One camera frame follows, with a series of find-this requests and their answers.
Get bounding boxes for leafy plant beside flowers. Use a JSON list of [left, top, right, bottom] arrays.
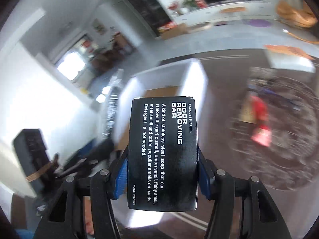
[[182, 0, 199, 11]]

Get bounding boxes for black odor removing bar box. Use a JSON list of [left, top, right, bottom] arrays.
[[127, 97, 199, 212]]

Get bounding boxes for red flowers in white vase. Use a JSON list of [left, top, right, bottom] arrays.
[[167, 1, 189, 17]]

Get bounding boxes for red snack packet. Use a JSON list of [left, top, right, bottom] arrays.
[[250, 95, 272, 147]]

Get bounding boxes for tan triangular pouch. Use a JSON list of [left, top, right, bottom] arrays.
[[238, 91, 256, 124]]

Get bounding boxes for rhinestone bow hair clip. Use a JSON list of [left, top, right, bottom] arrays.
[[248, 66, 277, 85]]

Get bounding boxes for white tv cabinet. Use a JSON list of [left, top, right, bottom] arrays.
[[174, 1, 277, 26]]

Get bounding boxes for dark display cabinet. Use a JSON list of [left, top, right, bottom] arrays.
[[127, 0, 176, 37]]

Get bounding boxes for small wooden bench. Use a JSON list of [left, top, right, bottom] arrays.
[[220, 7, 248, 21]]

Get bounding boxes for orange lounge chair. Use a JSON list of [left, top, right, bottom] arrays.
[[276, 1, 318, 28]]

